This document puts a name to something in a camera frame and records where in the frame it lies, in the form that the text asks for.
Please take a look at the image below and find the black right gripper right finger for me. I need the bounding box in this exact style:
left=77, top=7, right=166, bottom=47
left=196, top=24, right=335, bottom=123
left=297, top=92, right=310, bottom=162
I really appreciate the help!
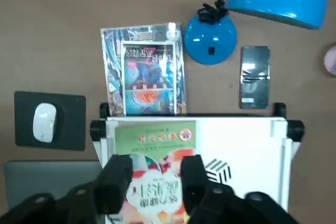
left=180, top=155, right=300, bottom=224

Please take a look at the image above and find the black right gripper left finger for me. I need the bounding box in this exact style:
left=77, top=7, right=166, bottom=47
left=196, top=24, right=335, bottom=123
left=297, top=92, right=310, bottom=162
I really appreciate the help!
left=0, top=155, right=134, bottom=224

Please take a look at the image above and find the green cover recipe book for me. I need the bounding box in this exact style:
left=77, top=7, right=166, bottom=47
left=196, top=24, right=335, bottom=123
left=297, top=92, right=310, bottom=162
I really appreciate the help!
left=114, top=120, right=197, bottom=224

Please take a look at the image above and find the white folding book stand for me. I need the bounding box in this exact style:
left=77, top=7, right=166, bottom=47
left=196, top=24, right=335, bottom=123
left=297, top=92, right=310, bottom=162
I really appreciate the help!
left=90, top=102, right=305, bottom=224

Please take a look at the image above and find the grey closed laptop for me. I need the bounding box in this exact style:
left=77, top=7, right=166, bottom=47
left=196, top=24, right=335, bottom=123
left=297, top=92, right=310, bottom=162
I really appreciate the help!
left=4, top=160, right=106, bottom=210

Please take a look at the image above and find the black mouse pad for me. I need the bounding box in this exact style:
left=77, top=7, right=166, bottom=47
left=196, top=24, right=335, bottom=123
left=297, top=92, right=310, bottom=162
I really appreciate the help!
left=13, top=91, right=87, bottom=152

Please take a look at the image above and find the white computer mouse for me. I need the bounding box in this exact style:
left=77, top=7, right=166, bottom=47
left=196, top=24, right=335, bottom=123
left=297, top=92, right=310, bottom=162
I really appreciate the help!
left=33, top=103, right=57, bottom=143

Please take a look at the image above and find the plastic wrapped blue magazine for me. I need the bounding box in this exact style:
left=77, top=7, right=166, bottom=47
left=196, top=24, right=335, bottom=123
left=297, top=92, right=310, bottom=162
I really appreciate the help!
left=101, top=22, right=188, bottom=116

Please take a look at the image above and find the black foldable phone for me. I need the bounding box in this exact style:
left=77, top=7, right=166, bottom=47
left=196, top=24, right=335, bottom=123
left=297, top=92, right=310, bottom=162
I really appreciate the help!
left=239, top=46, right=271, bottom=110

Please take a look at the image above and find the pink pen cup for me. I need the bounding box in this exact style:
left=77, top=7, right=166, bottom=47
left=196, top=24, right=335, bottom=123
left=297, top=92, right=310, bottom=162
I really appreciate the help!
left=323, top=45, right=336, bottom=78

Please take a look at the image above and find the black bundled lamp cable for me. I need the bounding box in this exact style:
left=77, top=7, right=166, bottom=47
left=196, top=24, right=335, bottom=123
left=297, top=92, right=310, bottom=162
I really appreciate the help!
left=196, top=0, right=229, bottom=24

